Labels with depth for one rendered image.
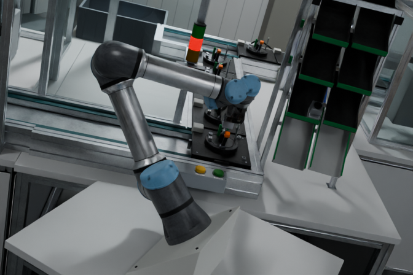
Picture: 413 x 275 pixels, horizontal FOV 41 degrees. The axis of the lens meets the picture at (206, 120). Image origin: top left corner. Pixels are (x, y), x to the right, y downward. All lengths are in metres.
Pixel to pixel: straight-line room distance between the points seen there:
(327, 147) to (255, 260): 0.64
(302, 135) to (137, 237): 0.82
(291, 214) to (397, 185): 1.04
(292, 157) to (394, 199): 1.04
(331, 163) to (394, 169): 0.81
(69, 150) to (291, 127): 0.88
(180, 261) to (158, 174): 0.27
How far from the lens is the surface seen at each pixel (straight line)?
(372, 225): 2.34
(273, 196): 2.26
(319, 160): 2.28
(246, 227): 2.03
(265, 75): 3.43
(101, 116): 2.34
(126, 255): 1.78
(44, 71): 2.37
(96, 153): 2.11
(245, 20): 6.29
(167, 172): 1.66
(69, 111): 2.36
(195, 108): 2.53
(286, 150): 2.25
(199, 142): 2.25
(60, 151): 2.14
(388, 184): 3.09
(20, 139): 2.17
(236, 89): 1.73
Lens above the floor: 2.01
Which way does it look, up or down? 25 degrees down
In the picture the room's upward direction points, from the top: 15 degrees clockwise
